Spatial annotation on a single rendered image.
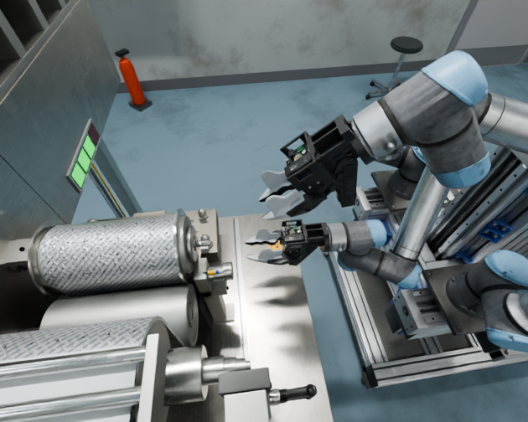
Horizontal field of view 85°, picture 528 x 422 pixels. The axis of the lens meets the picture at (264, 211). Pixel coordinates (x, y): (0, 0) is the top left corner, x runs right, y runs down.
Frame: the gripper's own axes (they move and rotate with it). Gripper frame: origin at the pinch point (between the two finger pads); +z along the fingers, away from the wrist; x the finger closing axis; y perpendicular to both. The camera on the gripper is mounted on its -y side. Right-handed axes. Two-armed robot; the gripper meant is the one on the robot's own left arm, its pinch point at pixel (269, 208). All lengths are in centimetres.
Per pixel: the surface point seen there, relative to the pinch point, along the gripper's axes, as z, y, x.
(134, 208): 108, -25, -76
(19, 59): 31, 42, -39
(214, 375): 7.2, 7.8, 26.6
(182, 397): 9.8, 10.5, 28.5
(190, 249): 15.9, 5.4, 3.7
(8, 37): 28, 45, -39
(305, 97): 28, -151, -250
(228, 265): 15.8, -4.6, 4.1
